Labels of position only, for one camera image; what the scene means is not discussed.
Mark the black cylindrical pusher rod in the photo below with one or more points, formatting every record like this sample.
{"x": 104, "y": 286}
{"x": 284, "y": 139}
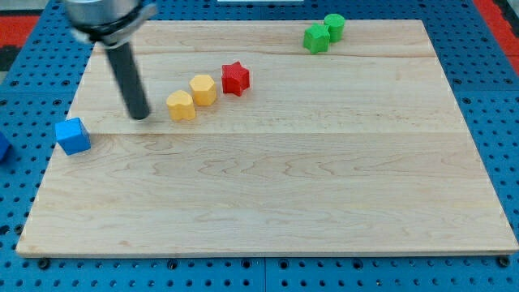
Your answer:
{"x": 129, "y": 82}

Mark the blue cube block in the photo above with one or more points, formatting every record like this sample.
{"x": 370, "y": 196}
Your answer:
{"x": 72, "y": 136}

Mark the yellow heart block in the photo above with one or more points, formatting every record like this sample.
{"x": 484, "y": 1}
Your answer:
{"x": 180, "y": 106}

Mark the yellow hexagon block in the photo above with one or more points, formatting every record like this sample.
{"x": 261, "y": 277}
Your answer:
{"x": 204, "y": 90}

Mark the red star block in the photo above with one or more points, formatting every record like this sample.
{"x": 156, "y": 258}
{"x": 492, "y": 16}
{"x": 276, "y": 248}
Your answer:
{"x": 235, "y": 78}

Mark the blue block at edge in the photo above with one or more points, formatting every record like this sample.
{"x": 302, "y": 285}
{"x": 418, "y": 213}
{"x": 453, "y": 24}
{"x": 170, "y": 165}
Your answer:
{"x": 4, "y": 146}

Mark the wooden board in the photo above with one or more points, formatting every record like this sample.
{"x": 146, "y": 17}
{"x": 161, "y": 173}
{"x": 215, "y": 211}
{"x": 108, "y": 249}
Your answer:
{"x": 359, "y": 151}

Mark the green star block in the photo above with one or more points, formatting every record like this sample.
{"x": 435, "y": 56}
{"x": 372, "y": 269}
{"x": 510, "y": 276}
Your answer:
{"x": 316, "y": 38}

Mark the green cylinder block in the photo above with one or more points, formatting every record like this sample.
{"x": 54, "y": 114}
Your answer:
{"x": 335, "y": 24}

